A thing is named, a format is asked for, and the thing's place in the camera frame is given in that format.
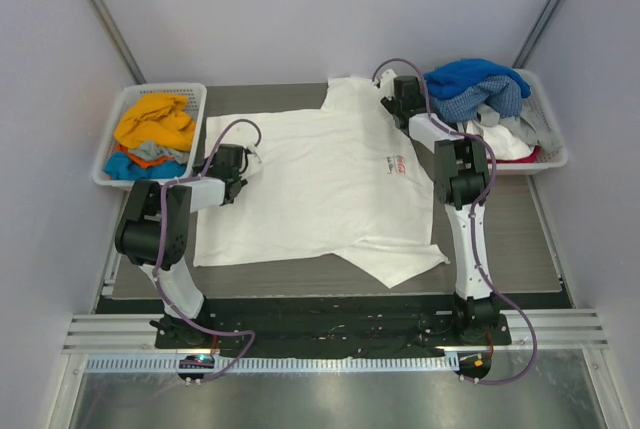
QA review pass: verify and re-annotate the blue t-shirt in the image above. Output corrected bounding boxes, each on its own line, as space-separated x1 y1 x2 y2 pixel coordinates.
424 58 531 100

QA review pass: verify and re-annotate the blue checkered cloth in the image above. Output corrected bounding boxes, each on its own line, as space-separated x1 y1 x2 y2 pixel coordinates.
430 75 531 123

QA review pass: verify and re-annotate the white t-shirt red print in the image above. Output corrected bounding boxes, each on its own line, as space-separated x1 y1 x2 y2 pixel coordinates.
194 77 445 287

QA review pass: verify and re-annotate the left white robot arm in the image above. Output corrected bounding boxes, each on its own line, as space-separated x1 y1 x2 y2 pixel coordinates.
114 144 260 349

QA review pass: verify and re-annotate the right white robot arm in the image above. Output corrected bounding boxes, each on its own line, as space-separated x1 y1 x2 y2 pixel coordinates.
375 70 500 344

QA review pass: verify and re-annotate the yellow t-shirt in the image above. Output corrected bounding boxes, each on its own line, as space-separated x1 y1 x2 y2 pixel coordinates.
114 92 196 152

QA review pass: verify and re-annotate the left white plastic basket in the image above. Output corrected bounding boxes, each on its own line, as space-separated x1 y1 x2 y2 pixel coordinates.
93 82 207 191

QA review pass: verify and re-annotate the white plastic basket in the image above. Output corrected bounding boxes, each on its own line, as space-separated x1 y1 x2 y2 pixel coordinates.
497 78 566 175
93 82 207 191

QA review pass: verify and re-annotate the grey shirt left basket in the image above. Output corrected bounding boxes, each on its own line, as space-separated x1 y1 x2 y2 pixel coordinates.
129 140 190 164

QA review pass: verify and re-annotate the orange shirt left basket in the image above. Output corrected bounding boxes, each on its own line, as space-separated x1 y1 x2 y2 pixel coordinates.
115 143 176 169

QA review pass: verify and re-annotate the white shirt in basket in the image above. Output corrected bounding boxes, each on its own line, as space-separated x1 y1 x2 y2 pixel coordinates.
465 120 534 162

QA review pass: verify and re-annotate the teal t-shirt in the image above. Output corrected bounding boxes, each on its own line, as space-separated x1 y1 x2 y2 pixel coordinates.
104 151 187 181

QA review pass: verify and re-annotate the grey t-shirt in basket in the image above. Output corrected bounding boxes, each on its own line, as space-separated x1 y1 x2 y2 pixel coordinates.
473 104 562 151

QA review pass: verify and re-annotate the red shirt in basket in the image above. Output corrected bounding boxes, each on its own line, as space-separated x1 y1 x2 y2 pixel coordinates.
497 146 541 165

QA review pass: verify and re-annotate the right white plastic basket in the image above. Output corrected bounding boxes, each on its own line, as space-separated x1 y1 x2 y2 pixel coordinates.
497 78 566 175

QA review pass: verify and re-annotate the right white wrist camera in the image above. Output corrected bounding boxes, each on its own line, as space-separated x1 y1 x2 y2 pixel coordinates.
372 69 397 96

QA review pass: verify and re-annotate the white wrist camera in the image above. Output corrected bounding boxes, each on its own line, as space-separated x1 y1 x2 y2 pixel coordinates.
245 146 263 168
372 69 397 96

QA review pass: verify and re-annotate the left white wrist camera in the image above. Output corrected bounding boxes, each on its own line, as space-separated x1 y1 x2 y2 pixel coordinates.
245 146 263 168

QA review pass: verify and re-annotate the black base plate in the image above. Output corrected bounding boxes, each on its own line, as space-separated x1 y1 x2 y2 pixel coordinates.
150 295 512 359

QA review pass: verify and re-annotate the slotted cable duct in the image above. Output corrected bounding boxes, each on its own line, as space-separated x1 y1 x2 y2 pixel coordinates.
84 354 459 374

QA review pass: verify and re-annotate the aluminium rail frame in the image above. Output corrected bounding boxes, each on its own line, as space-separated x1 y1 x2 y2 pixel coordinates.
63 193 612 355

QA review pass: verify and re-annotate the right aluminium corner post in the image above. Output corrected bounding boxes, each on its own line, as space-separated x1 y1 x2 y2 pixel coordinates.
513 0 565 69

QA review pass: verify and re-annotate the aluminium corner post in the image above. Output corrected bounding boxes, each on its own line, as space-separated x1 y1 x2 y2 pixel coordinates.
87 0 147 84
513 0 565 69

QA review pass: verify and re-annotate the left aluminium corner post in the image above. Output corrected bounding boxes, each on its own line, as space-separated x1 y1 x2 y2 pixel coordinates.
87 0 147 84

